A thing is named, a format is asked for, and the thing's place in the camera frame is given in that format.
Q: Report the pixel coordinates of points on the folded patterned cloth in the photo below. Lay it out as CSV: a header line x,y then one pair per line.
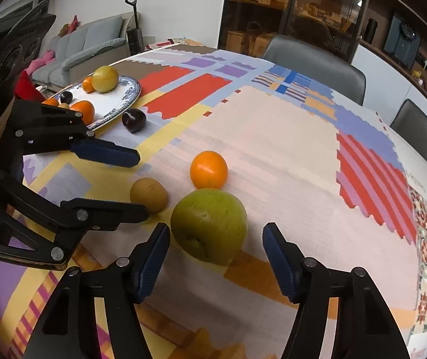
x,y
161,45

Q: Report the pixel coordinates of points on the orange mandarin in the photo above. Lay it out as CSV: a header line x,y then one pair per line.
x,y
87,85
209,169
84,111
50,102

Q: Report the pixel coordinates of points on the red plush toy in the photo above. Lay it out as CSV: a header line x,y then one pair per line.
x,y
69,25

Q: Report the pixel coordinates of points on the brown kiwi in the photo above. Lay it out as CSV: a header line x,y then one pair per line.
x,y
148,194
63,106

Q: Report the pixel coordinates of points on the colourful patchwork tablecloth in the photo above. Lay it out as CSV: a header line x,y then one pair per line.
x,y
273,149

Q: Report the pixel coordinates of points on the yellow-green pear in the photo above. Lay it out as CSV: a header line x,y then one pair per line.
x,y
105,78

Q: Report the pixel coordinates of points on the green apple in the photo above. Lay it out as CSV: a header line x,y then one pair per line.
x,y
209,224

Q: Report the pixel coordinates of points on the black thermos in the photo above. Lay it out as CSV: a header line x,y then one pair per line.
x,y
370,30

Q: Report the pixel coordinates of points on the grey upholstered chair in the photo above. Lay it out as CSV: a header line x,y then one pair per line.
x,y
419,134
310,63

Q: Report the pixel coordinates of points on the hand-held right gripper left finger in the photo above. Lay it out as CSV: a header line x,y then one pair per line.
x,y
150,265

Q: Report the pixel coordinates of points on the black upright vacuum cleaner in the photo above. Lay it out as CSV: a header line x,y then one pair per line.
x,y
134,33

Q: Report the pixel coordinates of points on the glass door cabinet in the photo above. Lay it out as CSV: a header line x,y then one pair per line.
x,y
258,7

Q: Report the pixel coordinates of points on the pink plush toy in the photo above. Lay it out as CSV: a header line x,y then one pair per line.
x,y
41,61

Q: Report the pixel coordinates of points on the grey sofa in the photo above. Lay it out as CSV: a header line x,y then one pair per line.
x,y
86,41

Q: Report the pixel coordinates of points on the red cloth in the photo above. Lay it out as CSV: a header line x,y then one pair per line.
x,y
26,88

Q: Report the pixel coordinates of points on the dark purple plum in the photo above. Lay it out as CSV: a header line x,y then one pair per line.
x,y
134,119
65,97

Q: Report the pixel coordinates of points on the blue and white plate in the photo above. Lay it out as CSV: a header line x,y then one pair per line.
x,y
105,103

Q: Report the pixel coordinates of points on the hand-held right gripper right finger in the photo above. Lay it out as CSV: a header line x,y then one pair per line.
x,y
279,265

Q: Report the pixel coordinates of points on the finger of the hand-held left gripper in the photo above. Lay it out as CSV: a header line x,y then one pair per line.
x,y
97,213
105,153

